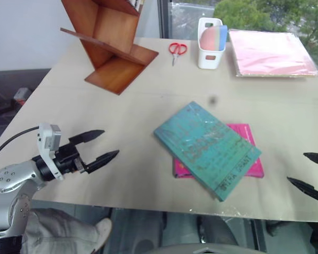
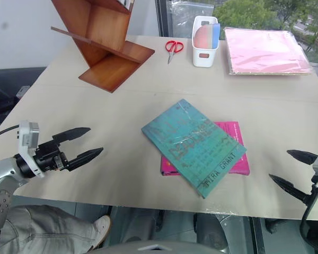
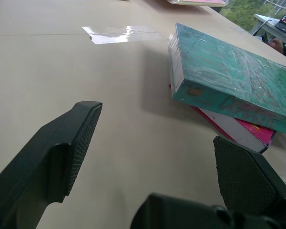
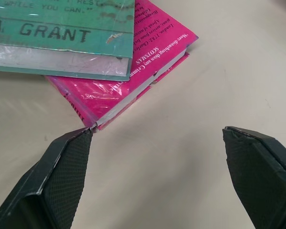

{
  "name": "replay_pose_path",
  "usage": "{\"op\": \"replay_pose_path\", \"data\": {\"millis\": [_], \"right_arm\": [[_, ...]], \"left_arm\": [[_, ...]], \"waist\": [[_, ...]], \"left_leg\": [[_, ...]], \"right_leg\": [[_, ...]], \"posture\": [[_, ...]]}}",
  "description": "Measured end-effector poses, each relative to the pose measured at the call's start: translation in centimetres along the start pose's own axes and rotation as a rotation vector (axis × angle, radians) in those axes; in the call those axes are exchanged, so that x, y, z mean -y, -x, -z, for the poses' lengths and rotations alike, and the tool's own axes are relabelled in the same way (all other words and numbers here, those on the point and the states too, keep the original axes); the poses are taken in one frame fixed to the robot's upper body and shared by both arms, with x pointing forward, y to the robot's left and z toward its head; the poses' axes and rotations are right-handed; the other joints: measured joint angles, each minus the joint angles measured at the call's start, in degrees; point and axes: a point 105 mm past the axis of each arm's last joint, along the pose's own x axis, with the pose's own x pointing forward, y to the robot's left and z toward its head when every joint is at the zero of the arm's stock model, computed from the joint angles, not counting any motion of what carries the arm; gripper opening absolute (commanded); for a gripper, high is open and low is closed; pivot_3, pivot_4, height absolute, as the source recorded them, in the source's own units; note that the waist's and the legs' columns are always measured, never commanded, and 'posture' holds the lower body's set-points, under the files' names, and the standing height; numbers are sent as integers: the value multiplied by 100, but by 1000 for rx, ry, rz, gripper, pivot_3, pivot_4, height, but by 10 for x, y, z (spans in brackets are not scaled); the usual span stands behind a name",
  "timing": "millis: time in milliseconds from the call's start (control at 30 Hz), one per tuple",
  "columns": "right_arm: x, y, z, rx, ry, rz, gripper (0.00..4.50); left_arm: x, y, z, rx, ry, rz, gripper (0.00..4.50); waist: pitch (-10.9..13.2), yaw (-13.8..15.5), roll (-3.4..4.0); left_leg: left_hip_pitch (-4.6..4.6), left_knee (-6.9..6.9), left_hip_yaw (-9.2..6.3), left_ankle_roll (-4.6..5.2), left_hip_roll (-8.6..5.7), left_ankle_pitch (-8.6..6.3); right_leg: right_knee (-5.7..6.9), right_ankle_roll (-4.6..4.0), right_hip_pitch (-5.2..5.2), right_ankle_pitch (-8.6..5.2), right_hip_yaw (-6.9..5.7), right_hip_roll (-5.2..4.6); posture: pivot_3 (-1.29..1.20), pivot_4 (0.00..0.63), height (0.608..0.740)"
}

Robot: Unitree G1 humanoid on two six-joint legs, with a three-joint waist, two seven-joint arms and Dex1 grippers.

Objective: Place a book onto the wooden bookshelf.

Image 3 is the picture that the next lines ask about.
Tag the white side table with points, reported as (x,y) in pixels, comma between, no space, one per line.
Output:
(271,26)

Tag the bystander hand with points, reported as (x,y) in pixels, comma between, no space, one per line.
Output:
(276,44)

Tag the teal plastic-wrapped book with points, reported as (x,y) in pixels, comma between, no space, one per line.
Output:
(228,78)

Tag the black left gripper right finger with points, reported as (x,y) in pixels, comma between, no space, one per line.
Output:
(245,176)

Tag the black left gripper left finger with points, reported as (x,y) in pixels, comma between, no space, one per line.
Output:
(38,162)

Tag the pink white book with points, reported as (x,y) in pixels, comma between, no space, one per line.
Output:
(238,132)

